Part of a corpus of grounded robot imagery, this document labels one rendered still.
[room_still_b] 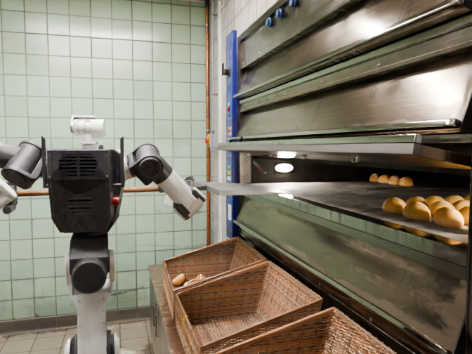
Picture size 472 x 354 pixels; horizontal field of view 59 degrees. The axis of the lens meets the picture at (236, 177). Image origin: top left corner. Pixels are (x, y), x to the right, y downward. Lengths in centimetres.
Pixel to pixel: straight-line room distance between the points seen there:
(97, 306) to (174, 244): 189
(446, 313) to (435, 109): 49
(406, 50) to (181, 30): 257
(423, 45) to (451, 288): 61
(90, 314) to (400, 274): 111
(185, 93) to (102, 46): 73
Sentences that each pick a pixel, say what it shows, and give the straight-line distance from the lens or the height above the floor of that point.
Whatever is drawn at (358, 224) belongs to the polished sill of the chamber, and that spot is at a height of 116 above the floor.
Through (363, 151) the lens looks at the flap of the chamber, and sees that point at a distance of 111.
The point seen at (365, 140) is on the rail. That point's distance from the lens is 111.
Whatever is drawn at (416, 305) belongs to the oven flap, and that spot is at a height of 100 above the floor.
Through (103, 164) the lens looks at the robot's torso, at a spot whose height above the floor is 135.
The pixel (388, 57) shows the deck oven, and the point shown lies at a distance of 132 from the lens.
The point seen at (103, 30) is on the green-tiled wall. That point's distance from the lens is 356.
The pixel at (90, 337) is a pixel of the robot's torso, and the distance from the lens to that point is 177.
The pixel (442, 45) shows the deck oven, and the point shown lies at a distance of 116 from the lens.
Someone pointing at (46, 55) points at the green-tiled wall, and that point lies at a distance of 355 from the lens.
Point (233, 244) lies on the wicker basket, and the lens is 265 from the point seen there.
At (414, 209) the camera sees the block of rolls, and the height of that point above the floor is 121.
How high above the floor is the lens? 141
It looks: 4 degrees down
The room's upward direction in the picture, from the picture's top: straight up
